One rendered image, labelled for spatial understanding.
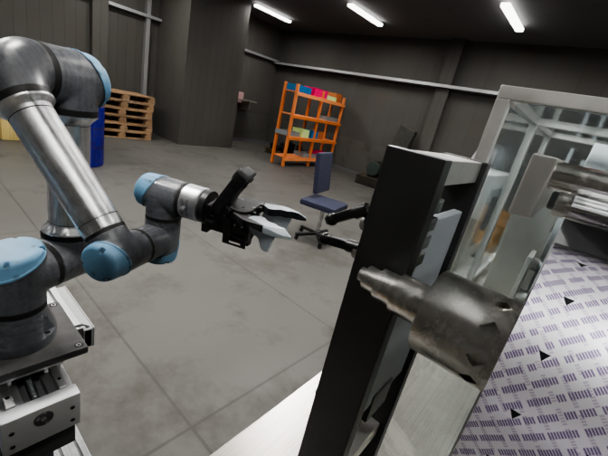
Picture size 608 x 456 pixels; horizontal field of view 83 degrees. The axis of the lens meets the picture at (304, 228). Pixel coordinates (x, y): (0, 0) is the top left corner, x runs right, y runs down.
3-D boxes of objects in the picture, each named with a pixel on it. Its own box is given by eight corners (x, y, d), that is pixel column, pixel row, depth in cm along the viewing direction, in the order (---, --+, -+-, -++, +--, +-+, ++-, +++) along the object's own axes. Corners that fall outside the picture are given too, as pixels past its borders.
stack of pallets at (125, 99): (135, 132, 846) (137, 92, 816) (153, 140, 794) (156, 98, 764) (74, 127, 747) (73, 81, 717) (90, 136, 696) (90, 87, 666)
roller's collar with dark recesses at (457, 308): (429, 328, 29) (456, 261, 27) (505, 371, 26) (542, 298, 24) (397, 361, 24) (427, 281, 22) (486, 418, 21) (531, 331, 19)
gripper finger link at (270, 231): (288, 259, 66) (254, 238, 71) (292, 232, 64) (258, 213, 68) (277, 264, 64) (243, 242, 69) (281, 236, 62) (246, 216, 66)
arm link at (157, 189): (154, 203, 81) (156, 167, 78) (194, 216, 79) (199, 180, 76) (129, 211, 74) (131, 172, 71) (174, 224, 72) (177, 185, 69)
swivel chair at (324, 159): (347, 246, 419) (370, 164, 386) (315, 251, 380) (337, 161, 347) (313, 227, 457) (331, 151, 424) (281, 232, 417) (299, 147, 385)
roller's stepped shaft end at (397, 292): (365, 285, 31) (375, 252, 30) (429, 319, 27) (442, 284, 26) (346, 295, 28) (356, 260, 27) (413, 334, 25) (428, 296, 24)
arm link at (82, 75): (21, 280, 84) (4, 32, 66) (75, 259, 98) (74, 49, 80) (61, 296, 82) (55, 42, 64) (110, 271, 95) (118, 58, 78)
